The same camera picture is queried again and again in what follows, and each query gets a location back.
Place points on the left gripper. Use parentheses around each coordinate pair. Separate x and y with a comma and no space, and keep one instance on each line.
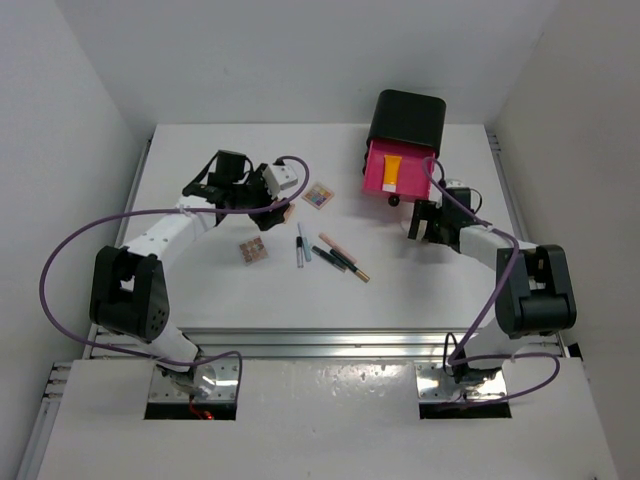
(266,218)

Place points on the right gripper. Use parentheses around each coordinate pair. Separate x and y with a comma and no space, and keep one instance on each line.
(425,211)

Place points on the peach eyeshadow palette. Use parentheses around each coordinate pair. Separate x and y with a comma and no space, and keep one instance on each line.
(288,213)

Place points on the pink top drawer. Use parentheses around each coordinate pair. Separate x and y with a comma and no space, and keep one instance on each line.
(413,184)

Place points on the orange cream tube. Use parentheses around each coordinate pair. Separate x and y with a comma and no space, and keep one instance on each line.
(392,165)

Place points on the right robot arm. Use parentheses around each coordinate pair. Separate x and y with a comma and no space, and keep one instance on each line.
(533,293)

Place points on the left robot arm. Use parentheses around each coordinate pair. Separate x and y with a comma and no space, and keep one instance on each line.
(129,293)

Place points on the brown concealer palette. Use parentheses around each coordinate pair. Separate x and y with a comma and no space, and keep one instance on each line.
(253,250)

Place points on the clear lip gloss tube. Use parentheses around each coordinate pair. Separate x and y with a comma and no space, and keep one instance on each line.
(299,252)

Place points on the light blue mascara tube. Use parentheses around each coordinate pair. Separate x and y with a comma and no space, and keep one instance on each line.
(305,243)

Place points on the colourful eyeshadow palette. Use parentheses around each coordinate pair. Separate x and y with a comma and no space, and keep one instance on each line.
(318,195)

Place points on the black gold mascara tube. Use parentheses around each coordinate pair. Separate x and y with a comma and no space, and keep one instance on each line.
(351,266)

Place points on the pink concealer stick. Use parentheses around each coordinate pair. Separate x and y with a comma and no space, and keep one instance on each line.
(335,246)

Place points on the dark green eyeliner pen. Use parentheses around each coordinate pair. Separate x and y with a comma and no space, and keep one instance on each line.
(329,258)

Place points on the black drawer cabinet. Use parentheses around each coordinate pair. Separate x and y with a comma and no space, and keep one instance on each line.
(408,118)

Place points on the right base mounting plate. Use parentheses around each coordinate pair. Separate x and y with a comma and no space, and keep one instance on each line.
(436,385)

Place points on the base mounting plate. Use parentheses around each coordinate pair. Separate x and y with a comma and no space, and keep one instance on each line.
(436,385)
(213,382)

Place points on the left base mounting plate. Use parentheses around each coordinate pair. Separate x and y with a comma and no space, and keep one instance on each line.
(213,382)

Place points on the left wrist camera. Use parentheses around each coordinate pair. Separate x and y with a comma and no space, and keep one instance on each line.
(279,177)

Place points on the aluminium front rail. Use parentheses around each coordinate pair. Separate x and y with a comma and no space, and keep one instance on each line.
(321,343)

